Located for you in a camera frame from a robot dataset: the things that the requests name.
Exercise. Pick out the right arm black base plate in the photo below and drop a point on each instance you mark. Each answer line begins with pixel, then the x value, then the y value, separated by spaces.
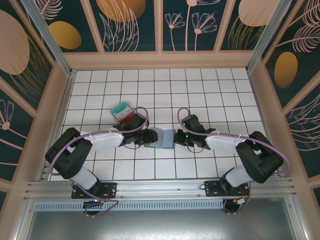
pixel 212 188

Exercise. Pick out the teal card holder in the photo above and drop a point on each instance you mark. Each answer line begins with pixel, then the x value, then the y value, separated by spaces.
pixel 167 140

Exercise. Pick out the plain red card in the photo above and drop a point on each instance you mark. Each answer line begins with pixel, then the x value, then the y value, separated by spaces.
pixel 128 117

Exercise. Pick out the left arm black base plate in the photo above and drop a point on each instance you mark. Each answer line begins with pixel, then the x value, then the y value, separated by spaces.
pixel 111 188

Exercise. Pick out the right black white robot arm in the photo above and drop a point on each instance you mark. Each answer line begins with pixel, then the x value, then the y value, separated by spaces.
pixel 222 143

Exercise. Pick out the aluminium mounting rail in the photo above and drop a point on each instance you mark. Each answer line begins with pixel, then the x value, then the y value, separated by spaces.
pixel 160 187

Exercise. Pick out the pale lilac card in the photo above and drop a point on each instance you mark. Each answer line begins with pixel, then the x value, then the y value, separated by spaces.
pixel 125 113

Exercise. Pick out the teal and red card stack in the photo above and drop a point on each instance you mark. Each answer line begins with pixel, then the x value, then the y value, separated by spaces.
pixel 133 111

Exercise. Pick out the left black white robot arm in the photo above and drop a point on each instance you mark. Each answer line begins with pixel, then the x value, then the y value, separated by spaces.
pixel 105 140

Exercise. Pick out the small electronics board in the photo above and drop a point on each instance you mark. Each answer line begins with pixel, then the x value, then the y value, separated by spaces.
pixel 241 202

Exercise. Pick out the aluminium corner post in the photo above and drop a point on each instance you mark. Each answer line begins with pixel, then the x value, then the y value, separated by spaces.
pixel 50 40
pixel 268 35

